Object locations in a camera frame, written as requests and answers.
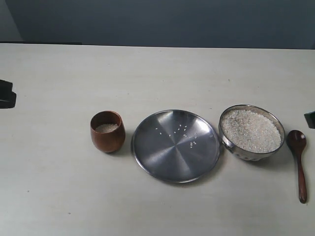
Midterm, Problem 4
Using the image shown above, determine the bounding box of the brown wooden cup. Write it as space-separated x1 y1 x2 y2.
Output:
90 111 126 153

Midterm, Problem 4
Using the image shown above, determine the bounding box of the steel bowl of rice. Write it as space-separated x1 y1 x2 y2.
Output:
219 104 285 162

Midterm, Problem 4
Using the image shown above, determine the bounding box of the round steel plate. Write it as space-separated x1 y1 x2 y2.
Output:
130 109 221 183

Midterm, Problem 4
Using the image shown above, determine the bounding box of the dark red wooden spoon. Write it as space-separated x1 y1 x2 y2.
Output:
286 130 307 204

